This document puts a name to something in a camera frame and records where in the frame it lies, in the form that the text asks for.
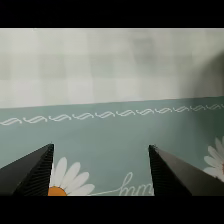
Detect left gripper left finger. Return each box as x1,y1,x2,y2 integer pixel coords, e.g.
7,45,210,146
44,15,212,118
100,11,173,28
0,143,55,197

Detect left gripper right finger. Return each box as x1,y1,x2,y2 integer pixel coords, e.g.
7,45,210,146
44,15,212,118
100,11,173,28
148,144,224,197

